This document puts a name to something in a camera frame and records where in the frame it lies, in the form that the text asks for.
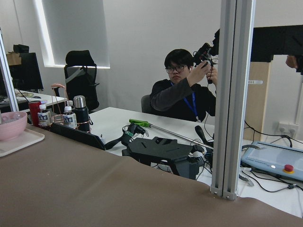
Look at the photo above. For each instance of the beige tray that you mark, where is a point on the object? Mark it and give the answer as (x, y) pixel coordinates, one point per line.
(26, 138)

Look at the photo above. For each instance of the blue teach pendant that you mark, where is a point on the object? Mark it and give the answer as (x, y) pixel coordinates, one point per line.
(275, 159)

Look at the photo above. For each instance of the pink bowl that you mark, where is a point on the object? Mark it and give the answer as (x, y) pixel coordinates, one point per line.
(12, 125)

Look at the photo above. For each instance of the red can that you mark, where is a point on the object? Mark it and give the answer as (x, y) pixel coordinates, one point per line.
(34, 110)

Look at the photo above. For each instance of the metal reacher grabber stick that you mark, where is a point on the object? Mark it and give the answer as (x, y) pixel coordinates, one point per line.
(149, 125)

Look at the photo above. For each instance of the black steel thermos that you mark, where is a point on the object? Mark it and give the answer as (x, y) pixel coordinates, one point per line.
(82, 113)

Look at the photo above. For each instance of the seated person in black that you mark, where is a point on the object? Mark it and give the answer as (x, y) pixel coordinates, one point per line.
(181, 96)

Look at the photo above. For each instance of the white capped drink bottle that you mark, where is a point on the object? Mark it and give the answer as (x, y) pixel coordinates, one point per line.
(44, 117)

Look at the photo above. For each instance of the aluminium frame post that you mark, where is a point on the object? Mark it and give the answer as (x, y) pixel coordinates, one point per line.
(235, 41)

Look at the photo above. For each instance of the black office chair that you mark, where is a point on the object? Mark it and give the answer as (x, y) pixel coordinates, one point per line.
(80, 77)

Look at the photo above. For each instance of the black plastic bracket stand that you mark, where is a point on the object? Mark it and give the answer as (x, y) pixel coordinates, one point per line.
(167, 152)

